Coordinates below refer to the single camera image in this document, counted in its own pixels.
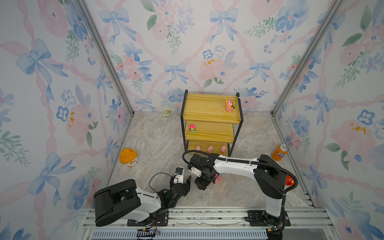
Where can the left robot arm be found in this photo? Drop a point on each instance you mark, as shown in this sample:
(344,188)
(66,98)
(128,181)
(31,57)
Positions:
(126,199)

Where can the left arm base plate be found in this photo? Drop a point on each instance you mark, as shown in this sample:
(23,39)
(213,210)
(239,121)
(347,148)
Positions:
(154,220)

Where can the pink green toy car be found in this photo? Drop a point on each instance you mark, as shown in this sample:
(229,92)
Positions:
(192,129)

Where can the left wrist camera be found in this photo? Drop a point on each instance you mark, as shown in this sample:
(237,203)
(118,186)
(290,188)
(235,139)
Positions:
(179,175)

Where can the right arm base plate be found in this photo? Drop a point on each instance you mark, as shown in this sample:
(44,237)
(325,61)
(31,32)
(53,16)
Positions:
(262,219)

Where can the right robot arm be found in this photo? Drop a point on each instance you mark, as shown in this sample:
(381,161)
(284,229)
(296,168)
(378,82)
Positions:
(274,181)

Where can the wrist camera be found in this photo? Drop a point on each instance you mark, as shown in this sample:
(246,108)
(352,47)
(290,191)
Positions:
(194,171)
(179,175)

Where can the orange soda can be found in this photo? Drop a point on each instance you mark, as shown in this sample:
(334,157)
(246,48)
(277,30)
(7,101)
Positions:
(280,152)

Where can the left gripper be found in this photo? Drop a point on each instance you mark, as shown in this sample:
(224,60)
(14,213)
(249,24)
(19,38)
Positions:
(188,181)

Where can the pink bear donut toy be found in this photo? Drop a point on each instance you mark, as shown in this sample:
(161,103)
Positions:
(217,179)

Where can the red small object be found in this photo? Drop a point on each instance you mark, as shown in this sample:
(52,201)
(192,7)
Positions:
(290,181)

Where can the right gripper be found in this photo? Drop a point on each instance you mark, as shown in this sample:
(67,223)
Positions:
(200,185)

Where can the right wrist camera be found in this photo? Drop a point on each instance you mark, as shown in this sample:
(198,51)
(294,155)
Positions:
(194,171)

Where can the small green packet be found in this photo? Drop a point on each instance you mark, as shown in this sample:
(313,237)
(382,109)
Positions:
(166,112)

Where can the orange lid plastic jar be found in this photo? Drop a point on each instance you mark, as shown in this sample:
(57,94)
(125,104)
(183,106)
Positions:
(129,157)

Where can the pink bear sunflower toy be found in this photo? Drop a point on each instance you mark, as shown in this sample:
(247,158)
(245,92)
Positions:
(230,105)

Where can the wooden three-tier shelf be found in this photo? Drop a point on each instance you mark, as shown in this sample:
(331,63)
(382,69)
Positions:
(214,125)

